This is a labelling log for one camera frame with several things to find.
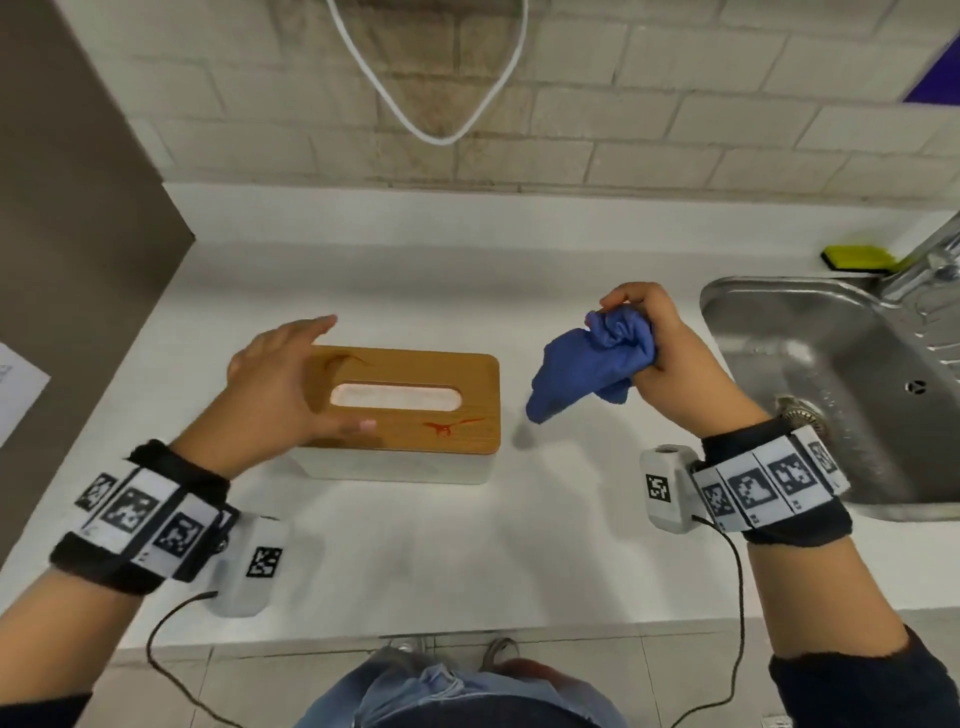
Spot person's left hand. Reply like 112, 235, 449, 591
171, 315, 378, 481

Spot yellow-green sponge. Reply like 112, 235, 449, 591
820, 244, 912, 274

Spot thin black cable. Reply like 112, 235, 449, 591
669, 514, 747, 728
144, 590, 245, 728

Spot white tissue box wooden lid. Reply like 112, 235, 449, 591
288, 345, 502, 486

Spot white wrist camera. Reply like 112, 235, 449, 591
639, 444, 706, 535
206, 513, 292, 620

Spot person's left forearm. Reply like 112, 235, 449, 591
0, 566, 162, 728

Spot blue cloth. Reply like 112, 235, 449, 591
525, 306, 660, 426

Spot person's right forearm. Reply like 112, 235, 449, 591
746, 536, 960, 728

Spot person's right hand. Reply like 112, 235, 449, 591
598, 282, 774, 441

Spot purple board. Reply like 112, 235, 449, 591
903, 33, 960, 106

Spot white hanging cable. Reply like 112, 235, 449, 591
326, 0, 530, 147

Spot brown cabinet panel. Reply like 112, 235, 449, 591
0, 0, 198, 571

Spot black wristband with marker tags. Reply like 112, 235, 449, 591
688, 416, 855, 547
49, 439, 241, 597

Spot white tissue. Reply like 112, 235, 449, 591
330, 382, 463, 413

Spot metal sink drain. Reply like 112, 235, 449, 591
772, 396, 830, 444

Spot blue jeans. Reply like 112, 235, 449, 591
296, 648, 627, 728

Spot chrome faucet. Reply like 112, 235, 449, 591
877, 213, 960, 301

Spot stainless steel sink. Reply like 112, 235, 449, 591
699, 276, 960, 522

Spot white paper sheet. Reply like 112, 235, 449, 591
0, 342, 52, 449

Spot dark shirt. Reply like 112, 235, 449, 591
386, 693, 601, 728

